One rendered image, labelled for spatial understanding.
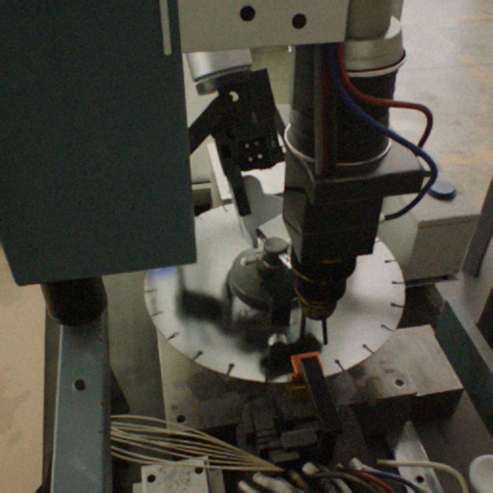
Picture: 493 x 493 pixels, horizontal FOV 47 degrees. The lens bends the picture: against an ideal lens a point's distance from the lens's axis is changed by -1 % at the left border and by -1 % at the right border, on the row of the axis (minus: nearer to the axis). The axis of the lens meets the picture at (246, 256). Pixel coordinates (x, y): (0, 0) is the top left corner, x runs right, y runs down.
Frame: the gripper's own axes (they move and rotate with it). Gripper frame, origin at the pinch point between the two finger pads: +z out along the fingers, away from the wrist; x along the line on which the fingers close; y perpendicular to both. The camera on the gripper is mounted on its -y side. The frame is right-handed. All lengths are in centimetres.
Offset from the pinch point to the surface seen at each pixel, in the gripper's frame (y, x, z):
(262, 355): -2.4, -11.7, 10.8
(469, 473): 19.3, -8.7, 35.3
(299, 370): 0.9, -16.0, 11.7
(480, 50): 194, 305, -23
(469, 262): 81, 122, 53
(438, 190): 33.8, 20.6, 4.3
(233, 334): -4.9, -8.7, 8.6
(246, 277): -1.5, -2.2, 4.2
